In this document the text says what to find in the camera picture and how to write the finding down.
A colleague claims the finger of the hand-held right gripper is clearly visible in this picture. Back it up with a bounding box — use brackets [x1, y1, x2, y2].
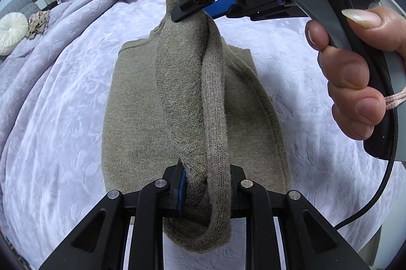
[171, 0, 229, 23]
[203, 0, 311, 21]

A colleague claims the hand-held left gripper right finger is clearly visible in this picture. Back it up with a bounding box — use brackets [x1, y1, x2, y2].
[228, 165, 371, 270]

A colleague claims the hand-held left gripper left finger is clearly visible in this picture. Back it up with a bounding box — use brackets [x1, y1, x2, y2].
[38, 159, 191, 270]

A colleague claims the taupe knit sweater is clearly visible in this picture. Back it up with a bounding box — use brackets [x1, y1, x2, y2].
[102, 0, 292, 255]

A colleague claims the person's right hand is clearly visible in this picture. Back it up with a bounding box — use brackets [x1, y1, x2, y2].
[306, 7, 406, 140]

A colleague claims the lavender plush blanket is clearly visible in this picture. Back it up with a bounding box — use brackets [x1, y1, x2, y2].
[0, 0, 406, 270]

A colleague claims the small crumpled beige cloth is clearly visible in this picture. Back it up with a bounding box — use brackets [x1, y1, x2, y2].
[28, 9, 51, 40]

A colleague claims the white round pleated cushion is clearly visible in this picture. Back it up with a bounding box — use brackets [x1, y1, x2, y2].
[0, 12, 29, 55]

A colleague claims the pink knitted cord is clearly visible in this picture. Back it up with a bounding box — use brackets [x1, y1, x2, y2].
[384, 89, 406, 109]

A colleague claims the black cable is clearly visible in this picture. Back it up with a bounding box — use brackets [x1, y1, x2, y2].
[334, 157, 397, 230]

